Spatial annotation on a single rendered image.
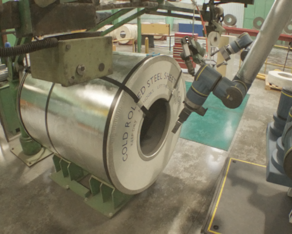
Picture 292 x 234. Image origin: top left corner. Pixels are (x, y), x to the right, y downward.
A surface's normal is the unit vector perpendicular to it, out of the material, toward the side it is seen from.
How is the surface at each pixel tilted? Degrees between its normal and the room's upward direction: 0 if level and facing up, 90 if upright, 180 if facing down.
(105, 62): 90
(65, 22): 90
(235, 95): 90
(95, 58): 90
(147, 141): 22
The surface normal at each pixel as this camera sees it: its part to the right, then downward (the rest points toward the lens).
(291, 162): -0.63, 0.33
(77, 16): 0.84, 0.24
